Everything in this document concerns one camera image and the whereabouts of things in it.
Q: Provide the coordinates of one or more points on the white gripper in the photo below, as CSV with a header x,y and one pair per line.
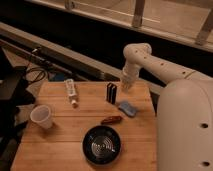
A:
x,y
128,77

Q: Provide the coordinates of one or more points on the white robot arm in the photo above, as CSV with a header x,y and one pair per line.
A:
x,y
184,110

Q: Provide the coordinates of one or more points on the black standing eraser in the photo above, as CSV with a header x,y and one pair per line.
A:
x,y
111,93

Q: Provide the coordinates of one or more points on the blue sponge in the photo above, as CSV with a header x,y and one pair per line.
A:
x,y
127,108

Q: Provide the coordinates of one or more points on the red pocket knife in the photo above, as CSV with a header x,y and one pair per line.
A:
x,y
111,120

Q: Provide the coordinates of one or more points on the clear plastic bottle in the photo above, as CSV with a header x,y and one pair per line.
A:
x,y
71,92

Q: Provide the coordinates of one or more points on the black round bowl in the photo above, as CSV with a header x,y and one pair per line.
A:
x,y
101,145

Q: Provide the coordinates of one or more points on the white plastic cup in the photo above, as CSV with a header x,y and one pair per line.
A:
x,y
42,116

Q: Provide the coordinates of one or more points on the black equipment stand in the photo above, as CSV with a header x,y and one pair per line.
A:
x,y
13,94

